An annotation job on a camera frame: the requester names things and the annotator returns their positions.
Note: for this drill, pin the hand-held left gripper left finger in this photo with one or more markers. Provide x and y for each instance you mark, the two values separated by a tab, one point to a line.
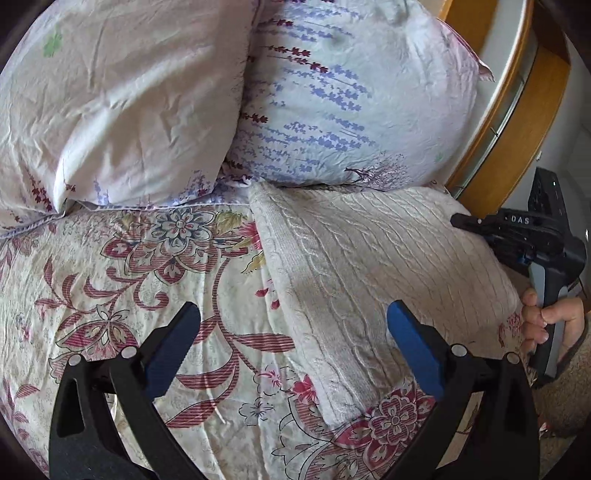
173	344

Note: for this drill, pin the white pillow with purple sprigs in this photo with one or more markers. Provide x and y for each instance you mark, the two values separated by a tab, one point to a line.
120	101

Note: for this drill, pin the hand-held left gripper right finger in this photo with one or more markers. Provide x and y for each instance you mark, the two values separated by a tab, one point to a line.
416	344

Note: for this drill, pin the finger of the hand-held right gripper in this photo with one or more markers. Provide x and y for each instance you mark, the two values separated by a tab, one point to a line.
475	224

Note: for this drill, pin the person's right hand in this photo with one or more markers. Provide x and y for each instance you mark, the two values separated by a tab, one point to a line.
551	316

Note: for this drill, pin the floral bed sheet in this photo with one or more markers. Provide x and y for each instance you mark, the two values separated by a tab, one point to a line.
138	295

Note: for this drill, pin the white pillow with lavender print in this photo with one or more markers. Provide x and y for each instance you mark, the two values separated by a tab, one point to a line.
351	92

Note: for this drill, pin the orange wooden headboard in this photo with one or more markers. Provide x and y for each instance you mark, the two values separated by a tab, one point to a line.
531	101

